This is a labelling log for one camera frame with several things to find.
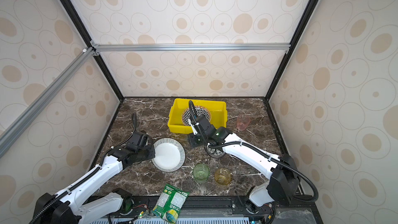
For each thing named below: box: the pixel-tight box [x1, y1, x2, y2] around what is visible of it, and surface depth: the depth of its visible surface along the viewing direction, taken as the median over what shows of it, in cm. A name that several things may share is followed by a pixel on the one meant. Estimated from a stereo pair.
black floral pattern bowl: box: [204, 143, 226, 159], surface depth 87 cm
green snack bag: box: [152, 183, 191, 224], surface depth 74 cm
